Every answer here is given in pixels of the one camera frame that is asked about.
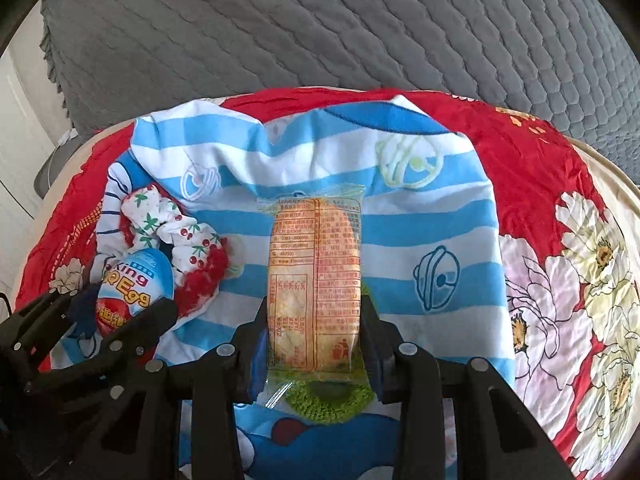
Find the red fuzzy scrunchie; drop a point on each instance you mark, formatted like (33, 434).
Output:
(205, 280)

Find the yellow cake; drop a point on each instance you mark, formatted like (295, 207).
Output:
(315, 280)

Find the grey quilted bed cover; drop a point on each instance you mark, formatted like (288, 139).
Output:
(300, 25)

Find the red floral blanket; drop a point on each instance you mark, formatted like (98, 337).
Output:
(525, 170)

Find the blue red toy egg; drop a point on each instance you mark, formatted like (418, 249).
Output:
(130, 285)

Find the green fuzzy scrunchie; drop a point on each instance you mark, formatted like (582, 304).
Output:
(325, 400)

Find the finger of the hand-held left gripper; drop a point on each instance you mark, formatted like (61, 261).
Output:
(145, 322)
(45, 310)

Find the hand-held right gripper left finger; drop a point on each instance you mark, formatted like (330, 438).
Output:
(257, 360)

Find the white cherry print scrunchie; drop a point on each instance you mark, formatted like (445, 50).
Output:
(150, 215)

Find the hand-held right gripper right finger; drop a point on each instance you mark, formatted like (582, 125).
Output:
(375, 360)

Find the blue striped cartoon cloth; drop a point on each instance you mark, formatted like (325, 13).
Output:
(425, 230)

